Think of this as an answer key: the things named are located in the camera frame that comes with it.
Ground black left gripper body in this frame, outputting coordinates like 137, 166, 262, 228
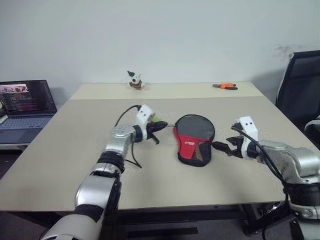
145, 121, 158, 139

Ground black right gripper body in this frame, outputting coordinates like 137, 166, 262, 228
230, 136, 245, 159

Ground wooden table tennis paddle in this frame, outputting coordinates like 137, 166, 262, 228
194, 143, 205, 161

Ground black red paddle case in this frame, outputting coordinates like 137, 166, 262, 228
173, 114, 216, 168

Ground white plush dog toy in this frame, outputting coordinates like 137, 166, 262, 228
126, 70, 146, 90

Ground orange black pliers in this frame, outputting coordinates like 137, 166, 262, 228
212, 83, 239, 91

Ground white black chair armrest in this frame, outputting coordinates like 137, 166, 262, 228
303, 119, 320, 151

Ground black mesh office chair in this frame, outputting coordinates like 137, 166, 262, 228
274, 50, 320, 135

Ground grey open laptop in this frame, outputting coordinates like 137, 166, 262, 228
0, 79, 58, 145

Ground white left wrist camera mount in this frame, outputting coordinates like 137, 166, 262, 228
135, 104, 155, 141

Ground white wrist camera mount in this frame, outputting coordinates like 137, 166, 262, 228
135, 104, 155, 141
232, 116, 260, 160

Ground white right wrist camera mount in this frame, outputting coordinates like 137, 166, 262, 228
232, 116, 260, 160

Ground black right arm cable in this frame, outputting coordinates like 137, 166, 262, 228
231, 126, 291, 201

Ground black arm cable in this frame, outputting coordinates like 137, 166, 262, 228
231, 126, 291, 201
115, 104, 143, 169

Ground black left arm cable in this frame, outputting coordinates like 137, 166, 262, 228
115, 104, 143, 169

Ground black table frame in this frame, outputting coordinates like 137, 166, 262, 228
99, 201, 292, 240

